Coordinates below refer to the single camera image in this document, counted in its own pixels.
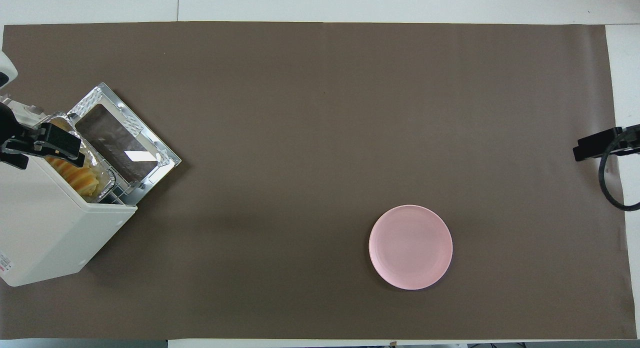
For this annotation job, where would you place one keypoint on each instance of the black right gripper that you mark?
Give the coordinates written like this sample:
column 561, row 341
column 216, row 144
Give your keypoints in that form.
column 597, row 144

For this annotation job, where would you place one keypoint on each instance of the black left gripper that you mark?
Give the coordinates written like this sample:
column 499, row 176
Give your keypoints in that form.
column 55, row 138

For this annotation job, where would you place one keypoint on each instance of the yellow twisted bread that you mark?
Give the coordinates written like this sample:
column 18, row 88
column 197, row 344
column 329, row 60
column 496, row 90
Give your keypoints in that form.
column 80, row 177

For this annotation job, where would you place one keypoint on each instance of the aluminium foil tray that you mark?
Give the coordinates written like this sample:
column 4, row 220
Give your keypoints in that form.
column 102, row 175

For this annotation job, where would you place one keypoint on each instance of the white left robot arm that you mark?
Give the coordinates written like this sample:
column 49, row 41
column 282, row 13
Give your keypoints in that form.
column 5, row 68

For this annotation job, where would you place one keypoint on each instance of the metal oven rack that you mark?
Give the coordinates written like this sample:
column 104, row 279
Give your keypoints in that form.
column 122, row 193

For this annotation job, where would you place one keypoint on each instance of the cream toaster oven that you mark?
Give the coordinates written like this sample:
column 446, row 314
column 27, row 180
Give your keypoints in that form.
column 45, row 223

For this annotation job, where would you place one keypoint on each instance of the glass oven door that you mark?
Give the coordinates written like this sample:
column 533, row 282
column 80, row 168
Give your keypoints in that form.
column 150, row 148

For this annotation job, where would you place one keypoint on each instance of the pink round plate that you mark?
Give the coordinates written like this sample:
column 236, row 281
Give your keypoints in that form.
column 410, row 248

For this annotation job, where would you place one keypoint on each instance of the brown table mat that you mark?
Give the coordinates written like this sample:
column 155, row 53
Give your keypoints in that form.
column 320, row 113

